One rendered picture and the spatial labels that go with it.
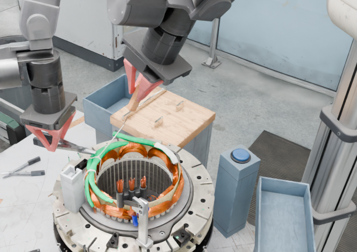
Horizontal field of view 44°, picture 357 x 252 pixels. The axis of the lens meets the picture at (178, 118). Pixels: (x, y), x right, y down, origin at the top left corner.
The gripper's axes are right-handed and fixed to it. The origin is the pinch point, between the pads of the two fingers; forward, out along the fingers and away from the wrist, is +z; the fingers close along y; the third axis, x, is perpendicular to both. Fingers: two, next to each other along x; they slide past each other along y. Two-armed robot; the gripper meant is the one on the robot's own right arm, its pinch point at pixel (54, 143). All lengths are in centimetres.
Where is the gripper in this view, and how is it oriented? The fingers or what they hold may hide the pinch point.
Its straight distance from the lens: 89.1
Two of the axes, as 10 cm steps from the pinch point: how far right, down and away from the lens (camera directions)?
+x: 9.6, 2.1, -1.8
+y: -2.7, 5.7, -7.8
